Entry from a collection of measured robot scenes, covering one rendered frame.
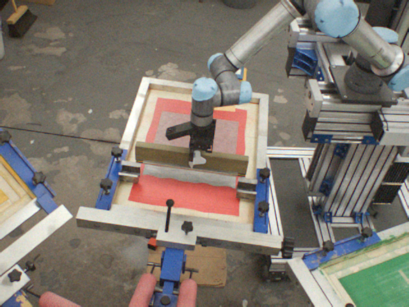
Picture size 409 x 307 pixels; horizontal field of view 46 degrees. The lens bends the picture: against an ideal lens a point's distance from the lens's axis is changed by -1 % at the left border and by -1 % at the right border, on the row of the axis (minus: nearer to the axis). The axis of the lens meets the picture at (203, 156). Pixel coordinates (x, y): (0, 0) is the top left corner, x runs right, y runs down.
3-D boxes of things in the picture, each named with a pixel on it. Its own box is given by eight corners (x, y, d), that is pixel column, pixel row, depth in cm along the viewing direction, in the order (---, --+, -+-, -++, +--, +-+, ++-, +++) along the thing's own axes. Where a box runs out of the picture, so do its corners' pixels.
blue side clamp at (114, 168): (115, 158, 195) (115, 145, 190) (128, 160, 195) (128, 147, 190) (96, 217, 174) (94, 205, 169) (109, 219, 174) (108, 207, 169)
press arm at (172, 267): (168, 240, 164) (169, 231, 161) (185, 243, 164) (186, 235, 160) (159, 286, 152) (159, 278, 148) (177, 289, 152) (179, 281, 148)
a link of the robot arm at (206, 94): (222, 89, 150) (196, 92, 148) (219, 116, 158) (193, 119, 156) (215, 73, 155) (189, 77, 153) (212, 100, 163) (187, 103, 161)
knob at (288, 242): (273, 242, 169) (277, 229, 163) (289, 245, 169) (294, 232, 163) (273, 261, 164) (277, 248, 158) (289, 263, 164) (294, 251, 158)
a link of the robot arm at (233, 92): (243, 68, 162) (211, 71, 159) (255, 89, 154) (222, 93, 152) (240, 87, 167) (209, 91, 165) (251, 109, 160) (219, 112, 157)
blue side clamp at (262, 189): (254, 178, 194) (257, 165, 189) (266, 180, 194) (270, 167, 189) (250, 240, 173) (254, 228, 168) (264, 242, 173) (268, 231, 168)
